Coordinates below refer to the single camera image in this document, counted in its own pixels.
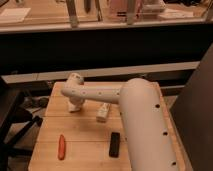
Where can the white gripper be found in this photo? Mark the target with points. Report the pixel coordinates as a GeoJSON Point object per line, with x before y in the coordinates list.
{"type": "Point", "coordinates": [76, 103]}

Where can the white sponge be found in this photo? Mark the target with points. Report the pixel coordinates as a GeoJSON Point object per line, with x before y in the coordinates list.
{"type": "Point", "coordinates": [74, 108]}

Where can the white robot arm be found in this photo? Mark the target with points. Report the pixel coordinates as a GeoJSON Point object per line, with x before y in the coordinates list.
{"type": "Point", "coordinates": [149, 143]}

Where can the white squeeze bottle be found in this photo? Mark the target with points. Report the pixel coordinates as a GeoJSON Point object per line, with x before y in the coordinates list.
{"type": "Point", "coordinates": [103, 112]}

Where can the orange carrot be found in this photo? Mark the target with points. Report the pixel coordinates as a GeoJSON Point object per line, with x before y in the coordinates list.
{"type": "Point", "coordinates": [61, 148]}

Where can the black rectangular bar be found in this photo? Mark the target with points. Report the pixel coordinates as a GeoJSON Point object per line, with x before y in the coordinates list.
{"type": "Point", "coordinates": [114, 144]}

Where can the white paper sheet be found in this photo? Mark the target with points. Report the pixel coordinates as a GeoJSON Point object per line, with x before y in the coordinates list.
{"type": "Point", "coordinates": [14, 15]}

